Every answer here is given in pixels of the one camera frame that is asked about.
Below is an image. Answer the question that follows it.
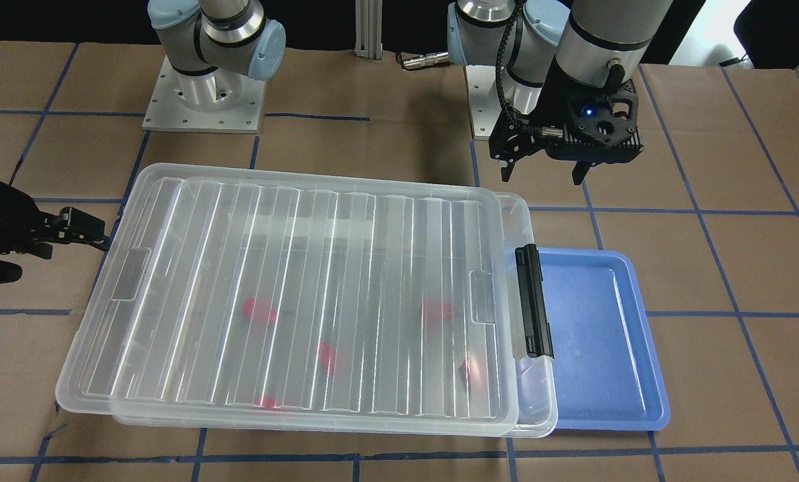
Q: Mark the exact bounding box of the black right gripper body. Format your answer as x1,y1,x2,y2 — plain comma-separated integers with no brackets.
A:
0,181,62,289

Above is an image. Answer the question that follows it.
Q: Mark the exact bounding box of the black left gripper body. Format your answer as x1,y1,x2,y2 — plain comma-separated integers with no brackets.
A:
490,67,644,165

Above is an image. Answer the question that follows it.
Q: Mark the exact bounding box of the clear plastic box lid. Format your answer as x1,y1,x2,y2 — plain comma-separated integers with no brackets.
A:
56,163,519,437

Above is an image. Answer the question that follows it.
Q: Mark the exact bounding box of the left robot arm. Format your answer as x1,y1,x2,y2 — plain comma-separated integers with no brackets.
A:
447,1,671,185

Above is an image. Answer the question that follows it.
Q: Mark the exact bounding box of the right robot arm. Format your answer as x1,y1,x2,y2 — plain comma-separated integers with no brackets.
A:
0,1,286,284

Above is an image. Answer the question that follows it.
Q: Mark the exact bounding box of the clear plastic storage box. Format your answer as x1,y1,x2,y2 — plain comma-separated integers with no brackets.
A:
114,193,558,437

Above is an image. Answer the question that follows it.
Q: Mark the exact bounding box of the red block with white mark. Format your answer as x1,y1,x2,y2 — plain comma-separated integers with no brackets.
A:
458,356,489,397

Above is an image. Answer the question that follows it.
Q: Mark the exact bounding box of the blue plastic tray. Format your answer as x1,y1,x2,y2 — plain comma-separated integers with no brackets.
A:
539,248,671,431

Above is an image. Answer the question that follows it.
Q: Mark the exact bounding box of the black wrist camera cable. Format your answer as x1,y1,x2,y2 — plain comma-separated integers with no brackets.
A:
496,0,547,135

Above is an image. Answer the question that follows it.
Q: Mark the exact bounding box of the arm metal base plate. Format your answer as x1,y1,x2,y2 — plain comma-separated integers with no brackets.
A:
142,58,267,135
464,65,540,141

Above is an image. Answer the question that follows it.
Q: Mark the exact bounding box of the black box handle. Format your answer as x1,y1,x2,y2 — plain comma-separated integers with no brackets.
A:
514,243,555,359

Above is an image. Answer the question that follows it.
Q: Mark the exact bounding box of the aluminium profile post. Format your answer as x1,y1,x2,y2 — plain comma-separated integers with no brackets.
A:
354,0,384,63

